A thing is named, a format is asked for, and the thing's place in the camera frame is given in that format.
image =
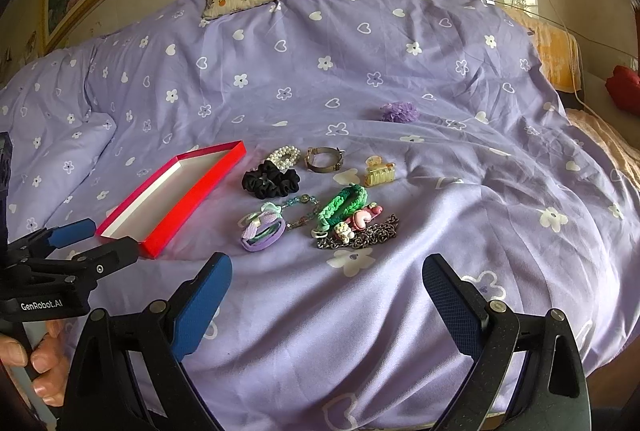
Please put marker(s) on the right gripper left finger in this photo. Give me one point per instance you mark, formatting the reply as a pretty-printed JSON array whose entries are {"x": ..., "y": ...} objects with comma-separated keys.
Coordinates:
[{"x": 194, "y": 304}]

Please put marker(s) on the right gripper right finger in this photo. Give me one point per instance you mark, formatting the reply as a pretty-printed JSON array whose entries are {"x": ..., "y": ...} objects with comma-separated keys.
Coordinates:
[{"x": 459, "y": 304}]

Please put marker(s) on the pink cartoon hair clip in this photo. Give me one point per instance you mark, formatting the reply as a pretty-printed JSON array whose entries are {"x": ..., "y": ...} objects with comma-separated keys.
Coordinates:
[{"x": 347, "y": 230}]

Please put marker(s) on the yellow translucent hair claw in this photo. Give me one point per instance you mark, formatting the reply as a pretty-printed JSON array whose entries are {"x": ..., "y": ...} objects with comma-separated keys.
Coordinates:
[{"x": 379, "y": 172}]

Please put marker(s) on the person's left hand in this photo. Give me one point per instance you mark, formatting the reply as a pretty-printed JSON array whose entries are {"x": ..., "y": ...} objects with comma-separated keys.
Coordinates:
[{"x": 48, "y": 359}]

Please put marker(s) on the orange bedside cloth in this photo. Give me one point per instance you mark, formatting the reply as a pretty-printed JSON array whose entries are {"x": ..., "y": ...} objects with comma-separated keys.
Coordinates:
[{"x": 557, "y": 50}]

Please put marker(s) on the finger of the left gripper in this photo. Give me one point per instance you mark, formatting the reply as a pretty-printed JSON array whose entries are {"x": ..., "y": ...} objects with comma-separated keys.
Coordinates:
[
  {"x": 45, "y": 241},
  {"x": 102, "y": 261}
]

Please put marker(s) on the red jewelry box tray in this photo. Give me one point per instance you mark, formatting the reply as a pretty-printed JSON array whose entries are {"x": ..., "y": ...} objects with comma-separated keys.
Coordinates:
[{"x": 154, "y": 212}]

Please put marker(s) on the gold wrist watch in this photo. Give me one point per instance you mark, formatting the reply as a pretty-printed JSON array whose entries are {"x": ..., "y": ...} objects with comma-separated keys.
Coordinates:
[{"x": 324, "y": 159}]

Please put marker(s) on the red plush item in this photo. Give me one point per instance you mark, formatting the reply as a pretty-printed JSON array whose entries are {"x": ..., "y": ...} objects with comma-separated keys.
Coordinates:
[{"x": 624, "y": 89}]

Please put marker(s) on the green braided hair band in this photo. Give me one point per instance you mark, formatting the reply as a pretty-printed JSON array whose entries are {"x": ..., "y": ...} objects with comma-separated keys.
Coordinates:
[{"x": 349, "y": 200}]

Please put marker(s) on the purple floral bed quilt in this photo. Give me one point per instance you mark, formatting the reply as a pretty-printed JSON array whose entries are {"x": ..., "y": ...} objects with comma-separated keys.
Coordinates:
[{"x": 489, "y": 173}]

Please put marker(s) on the black fabric scrunchie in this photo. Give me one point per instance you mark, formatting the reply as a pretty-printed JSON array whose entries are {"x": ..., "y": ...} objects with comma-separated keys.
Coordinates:
[{"x": 267, "y": 181}]

